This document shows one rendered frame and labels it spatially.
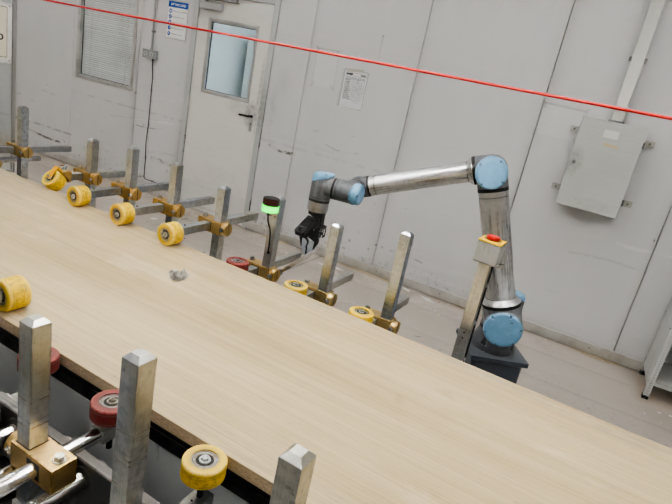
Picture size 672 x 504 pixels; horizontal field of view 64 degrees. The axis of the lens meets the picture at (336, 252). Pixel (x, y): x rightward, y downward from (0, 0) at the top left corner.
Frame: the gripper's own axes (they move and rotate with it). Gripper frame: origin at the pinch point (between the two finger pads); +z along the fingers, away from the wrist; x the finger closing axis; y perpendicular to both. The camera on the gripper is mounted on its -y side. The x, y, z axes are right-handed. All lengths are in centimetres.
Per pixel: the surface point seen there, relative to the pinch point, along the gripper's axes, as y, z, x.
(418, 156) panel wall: 229, -27, 43
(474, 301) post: -36, -20, -80
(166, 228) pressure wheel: -58, -14, 24
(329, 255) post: -35.7, -17.3, -29.1
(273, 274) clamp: -36.1, -2.8, -8.3
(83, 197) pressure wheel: -57, -12, 71
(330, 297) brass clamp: -35.9, -2.9, -32.9
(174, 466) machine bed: -123, 5, -48
